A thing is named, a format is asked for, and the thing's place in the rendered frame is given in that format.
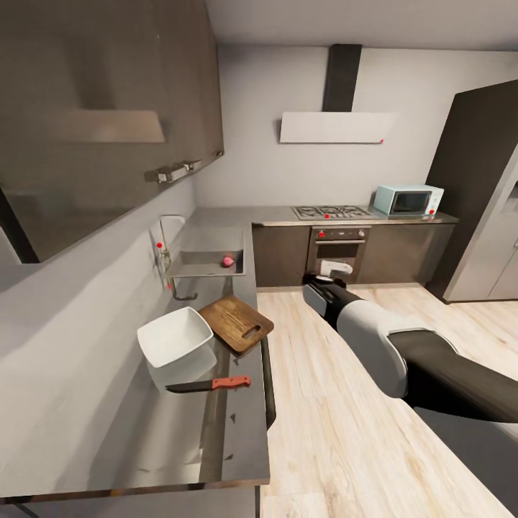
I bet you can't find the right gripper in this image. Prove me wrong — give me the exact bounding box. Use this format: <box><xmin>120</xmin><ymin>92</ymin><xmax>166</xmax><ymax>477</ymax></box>
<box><xmin>304</xmin><ymin>273</ymin><xmax>345</xmax><ymax>287</ymax></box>

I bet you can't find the parer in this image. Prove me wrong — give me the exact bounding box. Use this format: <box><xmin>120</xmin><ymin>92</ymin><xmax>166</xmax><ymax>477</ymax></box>
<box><xmin>165</xmin><ymin>376</ymin><xmax>251</xmax><ymax>391</ymax></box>

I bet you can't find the cutting board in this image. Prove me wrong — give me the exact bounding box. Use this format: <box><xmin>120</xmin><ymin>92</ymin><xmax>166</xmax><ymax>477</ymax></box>
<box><xmin>198</xmin><ymin>294</ymin><xmax>274</xmax><ymax>355</ymax></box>

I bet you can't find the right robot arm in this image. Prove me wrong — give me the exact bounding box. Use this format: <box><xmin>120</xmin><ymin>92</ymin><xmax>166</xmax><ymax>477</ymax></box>
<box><xmin>303</xmin><ymin>260</ymin><xmax>518</xmax><ymax>518</ymax></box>

